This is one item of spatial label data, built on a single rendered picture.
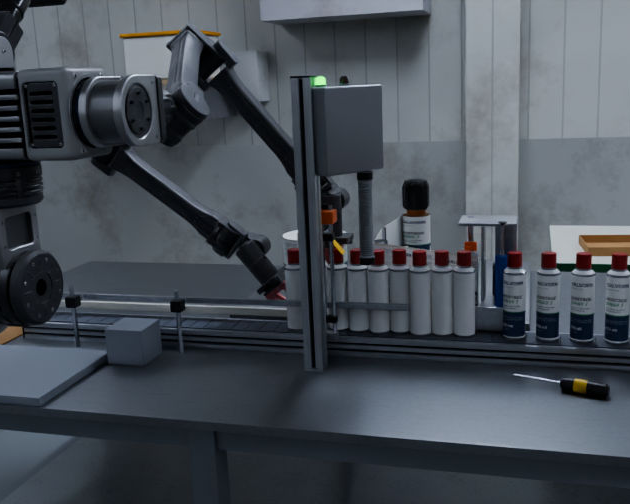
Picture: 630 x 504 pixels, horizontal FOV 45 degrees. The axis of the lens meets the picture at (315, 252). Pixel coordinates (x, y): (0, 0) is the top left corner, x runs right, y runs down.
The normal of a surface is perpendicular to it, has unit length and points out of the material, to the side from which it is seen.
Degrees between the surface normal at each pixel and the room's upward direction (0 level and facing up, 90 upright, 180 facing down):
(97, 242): 90
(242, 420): 0
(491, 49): 90
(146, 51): 90
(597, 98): 90
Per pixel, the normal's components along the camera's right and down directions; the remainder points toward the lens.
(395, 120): -0.27, 0.22
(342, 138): 0.63, 0.14
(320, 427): -0.04, -0.98
